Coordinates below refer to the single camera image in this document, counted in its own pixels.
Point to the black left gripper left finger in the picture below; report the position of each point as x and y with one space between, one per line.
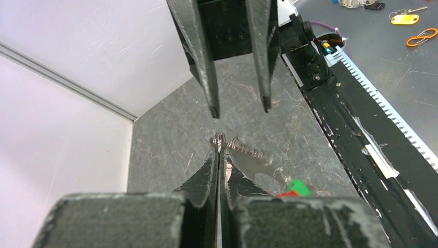
184 217

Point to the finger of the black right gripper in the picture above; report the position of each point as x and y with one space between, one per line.
262 19
188 20

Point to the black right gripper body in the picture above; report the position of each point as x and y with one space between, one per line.
227 31

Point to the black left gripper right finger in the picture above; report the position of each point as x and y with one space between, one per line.
251 217

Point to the green key tag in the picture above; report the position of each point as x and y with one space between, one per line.
299 187

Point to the silver keyring with red tool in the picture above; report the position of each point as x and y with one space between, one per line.
250 171

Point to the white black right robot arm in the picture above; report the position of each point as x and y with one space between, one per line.
300 45

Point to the black key fob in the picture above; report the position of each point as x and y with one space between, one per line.
375 6

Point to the yellow key tag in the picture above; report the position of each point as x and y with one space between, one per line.
405 19

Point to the orange carabiner clip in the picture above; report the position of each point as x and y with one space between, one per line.
424 36

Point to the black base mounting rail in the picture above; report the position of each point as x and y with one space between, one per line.
389 165

